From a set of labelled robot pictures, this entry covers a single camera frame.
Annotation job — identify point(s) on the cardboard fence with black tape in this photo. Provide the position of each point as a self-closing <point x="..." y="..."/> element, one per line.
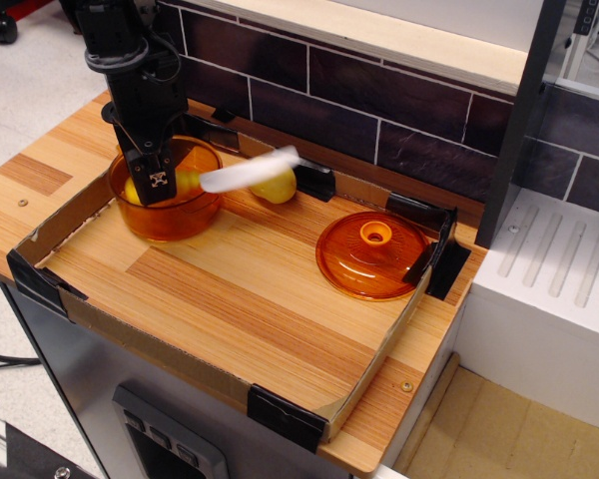
<point x="241" y="310"/>

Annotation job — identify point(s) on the black caster wheel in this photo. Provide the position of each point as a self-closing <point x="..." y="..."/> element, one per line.
<point x="8" y="29"/>

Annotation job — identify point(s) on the dark grey vertical post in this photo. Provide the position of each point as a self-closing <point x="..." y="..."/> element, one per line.
<point x="502" y="191"/>

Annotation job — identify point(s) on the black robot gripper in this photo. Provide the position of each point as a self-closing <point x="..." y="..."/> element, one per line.
<point x="142" y="69"/>

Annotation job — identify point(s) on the black oven control panel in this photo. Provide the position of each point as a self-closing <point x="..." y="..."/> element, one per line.
<point x="164" y="447"/>

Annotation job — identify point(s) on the orange transparent plastic pot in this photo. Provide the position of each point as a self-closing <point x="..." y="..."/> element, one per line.
<point x="186" y="214"/>

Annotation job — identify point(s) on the yellow toy potato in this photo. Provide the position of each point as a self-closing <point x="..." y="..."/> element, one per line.
<point x="278" y="190"/>

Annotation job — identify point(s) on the white toy sink drainboard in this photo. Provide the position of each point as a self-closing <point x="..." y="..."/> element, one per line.
<point x="546" y="256"/>

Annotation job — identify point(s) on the yellow handled white toy knife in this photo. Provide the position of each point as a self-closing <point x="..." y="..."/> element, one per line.
<point x="239" y="174"/>

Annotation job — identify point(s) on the orange transparent pot lid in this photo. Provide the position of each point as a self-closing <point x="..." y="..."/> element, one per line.
<point x="372" y="256"/>

